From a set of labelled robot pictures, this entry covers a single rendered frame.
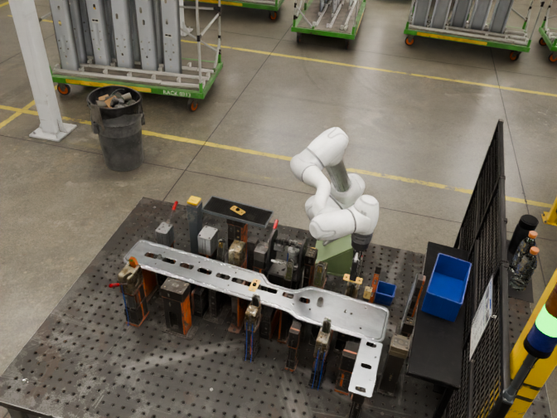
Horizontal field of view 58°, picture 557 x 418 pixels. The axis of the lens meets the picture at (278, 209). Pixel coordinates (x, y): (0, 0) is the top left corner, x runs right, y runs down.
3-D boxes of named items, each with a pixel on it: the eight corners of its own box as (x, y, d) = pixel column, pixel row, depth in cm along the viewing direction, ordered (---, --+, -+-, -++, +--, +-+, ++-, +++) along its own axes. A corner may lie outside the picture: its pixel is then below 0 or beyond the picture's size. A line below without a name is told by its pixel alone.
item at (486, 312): (468, 363, 206) (491, 313, 187) (470, 323, 223) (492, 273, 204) (473, 365, 206) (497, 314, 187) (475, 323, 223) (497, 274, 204)
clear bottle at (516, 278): (508, 289, 201) (526, 252, 188) (508, 278, 206) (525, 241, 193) (525, 294, 199) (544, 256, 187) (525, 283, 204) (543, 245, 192)
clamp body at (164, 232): (157, 278, 295) (151, 230, 273) (167, 265, 303) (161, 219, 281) (171, 283, 293) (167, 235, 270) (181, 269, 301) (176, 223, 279)
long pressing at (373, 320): (117, 264, 261) (116, 263, 260) (140, 238, 278) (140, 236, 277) (382, 345, 230) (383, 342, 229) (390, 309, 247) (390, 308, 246)
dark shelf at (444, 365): (405, 375, 217) (407, 371, 215) (427, 245, 285) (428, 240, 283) (458, 391, 212) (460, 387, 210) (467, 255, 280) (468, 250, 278)
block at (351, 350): (331, 391, 243) (337, 356, 225) (336, 372, 251) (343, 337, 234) (350, 398, 241) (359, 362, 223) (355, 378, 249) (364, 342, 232)
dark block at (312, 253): (298, 310, 281) (304, 255, 255) (302, 301, 287) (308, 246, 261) (307, 313, 280) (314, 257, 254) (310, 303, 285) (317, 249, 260)
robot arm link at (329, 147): (327, 199, 319) (353, 176, 320) (345, 216, 312) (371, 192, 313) (299, 143, 250) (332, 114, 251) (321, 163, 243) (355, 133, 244)
